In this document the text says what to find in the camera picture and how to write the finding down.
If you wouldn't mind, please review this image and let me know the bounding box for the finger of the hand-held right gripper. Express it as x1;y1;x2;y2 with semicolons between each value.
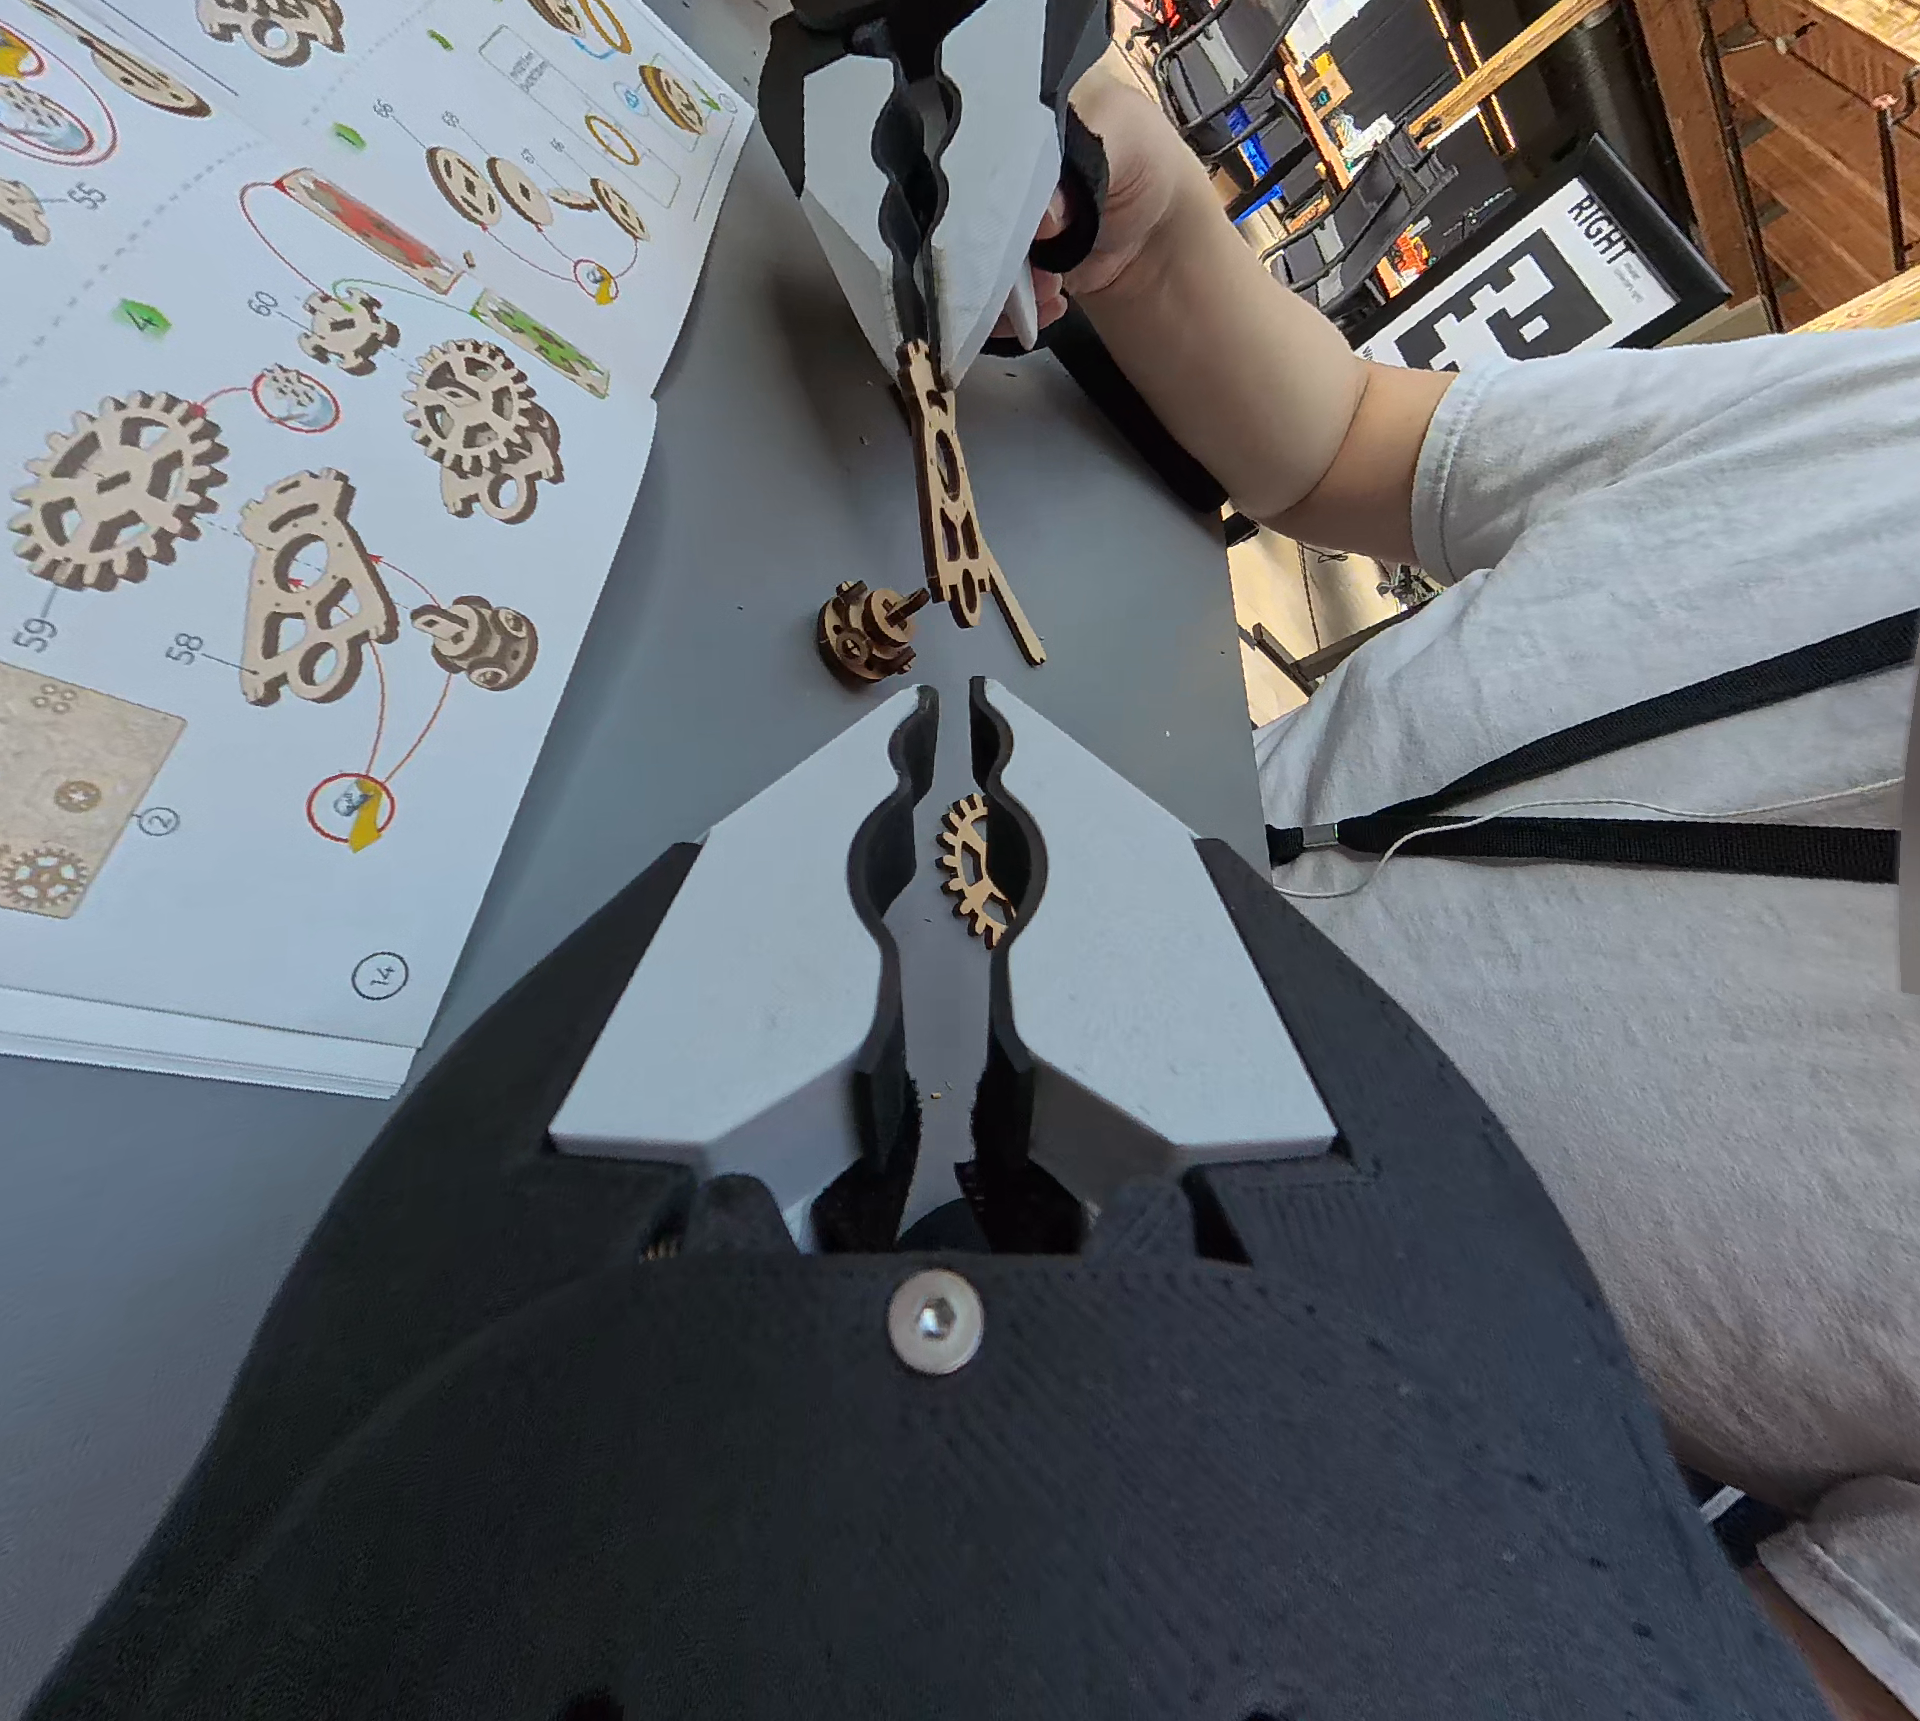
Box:
914;0;1072;365
798;42;923;346

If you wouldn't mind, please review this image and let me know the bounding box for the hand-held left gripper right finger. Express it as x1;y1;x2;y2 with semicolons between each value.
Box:
968;676;1340;1223

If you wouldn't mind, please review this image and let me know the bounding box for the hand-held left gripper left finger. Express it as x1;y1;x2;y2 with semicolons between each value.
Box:
548;683;942;1223

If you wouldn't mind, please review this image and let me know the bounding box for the small wooden gear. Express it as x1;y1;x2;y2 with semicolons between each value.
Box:
936;786;1025;952

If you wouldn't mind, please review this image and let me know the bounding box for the wooden lever part with holes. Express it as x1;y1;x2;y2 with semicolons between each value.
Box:
899;338;1050;668

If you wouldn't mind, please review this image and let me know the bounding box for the wooden hub with axle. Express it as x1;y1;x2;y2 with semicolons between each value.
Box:
815;575;936;695

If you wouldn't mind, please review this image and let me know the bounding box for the person's right forearm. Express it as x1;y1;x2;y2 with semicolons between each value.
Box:
1107;207;1462;566

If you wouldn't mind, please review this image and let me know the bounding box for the grey desk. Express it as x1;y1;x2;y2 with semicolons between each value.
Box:
0;0;1269;1714

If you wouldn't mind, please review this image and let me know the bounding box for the person's right hand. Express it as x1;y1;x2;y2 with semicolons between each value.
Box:
1032;59;1223;331

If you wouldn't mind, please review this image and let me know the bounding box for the assembly instruction booklet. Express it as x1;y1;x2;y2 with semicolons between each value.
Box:
0;0;758;1099

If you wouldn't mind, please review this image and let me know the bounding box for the person in white shirt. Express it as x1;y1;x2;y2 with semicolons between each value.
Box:
1249;316;1920;1680

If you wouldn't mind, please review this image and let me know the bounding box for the framed marker sign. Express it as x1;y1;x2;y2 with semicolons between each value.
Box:
1349;134;1743;378

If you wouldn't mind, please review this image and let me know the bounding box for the black shoulder strap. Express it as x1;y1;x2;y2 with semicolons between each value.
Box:
1269;611;1920;887

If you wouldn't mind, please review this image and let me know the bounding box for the thin white cable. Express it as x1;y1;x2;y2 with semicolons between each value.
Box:
1303;775;1920;865

